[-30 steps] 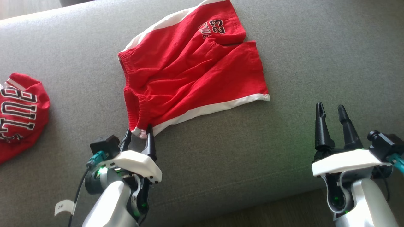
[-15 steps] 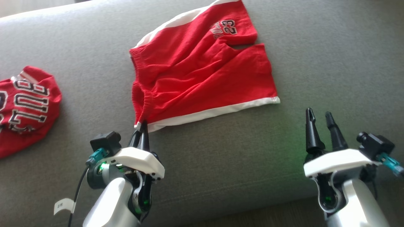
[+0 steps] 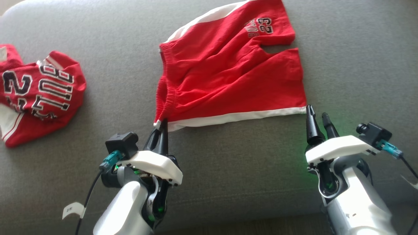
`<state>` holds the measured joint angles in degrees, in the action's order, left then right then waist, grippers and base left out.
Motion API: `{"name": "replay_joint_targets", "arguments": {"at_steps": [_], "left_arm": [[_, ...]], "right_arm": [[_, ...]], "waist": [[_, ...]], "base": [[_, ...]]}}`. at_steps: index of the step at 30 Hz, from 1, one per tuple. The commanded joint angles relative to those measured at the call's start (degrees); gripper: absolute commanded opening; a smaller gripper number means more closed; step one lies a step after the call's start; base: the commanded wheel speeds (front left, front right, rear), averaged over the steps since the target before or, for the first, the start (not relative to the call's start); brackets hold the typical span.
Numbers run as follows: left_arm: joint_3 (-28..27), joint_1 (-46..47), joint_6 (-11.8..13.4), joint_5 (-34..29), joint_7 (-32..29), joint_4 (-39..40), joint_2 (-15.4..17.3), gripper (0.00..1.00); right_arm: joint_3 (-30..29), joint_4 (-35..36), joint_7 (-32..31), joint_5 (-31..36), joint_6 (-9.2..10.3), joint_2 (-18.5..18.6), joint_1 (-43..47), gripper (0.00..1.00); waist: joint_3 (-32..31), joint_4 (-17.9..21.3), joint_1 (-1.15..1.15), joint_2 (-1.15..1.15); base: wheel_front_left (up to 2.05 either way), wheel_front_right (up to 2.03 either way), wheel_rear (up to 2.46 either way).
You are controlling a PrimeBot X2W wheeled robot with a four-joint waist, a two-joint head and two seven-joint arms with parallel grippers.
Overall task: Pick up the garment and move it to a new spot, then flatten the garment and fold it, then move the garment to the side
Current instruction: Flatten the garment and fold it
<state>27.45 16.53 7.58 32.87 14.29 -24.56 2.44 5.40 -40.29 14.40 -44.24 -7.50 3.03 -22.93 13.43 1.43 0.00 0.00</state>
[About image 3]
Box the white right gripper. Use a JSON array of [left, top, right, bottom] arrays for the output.
[[305, 105, 381, 165]]

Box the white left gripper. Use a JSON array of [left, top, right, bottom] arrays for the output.
[[116, 119, 183, 187]]

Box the red basketball shorts white stripe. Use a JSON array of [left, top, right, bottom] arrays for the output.
[[153, 0, 308, 132]]

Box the red Bulls 23 jersey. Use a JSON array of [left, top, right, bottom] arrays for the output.
[[0, 44, 87, 148]]

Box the large grey sofa seat cushion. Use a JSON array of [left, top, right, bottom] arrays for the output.
[[0, 0, 418, 235]]

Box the left camera cable teal plug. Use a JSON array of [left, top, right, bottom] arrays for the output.
[[74, 150, 124, 235]]

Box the camera cable teal plug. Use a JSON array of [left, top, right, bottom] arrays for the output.
[[377, 140, 418, 180], [74, 150, 124, 235]]

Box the right camera cable teal plug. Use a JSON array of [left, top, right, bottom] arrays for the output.
[[377, 140, 418, 180]]

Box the white tag on right cable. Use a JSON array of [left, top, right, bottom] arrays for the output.
[[402, 175, 418, 190]]

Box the white tag on cable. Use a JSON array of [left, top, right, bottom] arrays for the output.
[[62, 202, 86, 220], [402, 175, 418, 190]]

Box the white tag on left cable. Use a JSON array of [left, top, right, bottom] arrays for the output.
[[62, 202, 86, 220]]

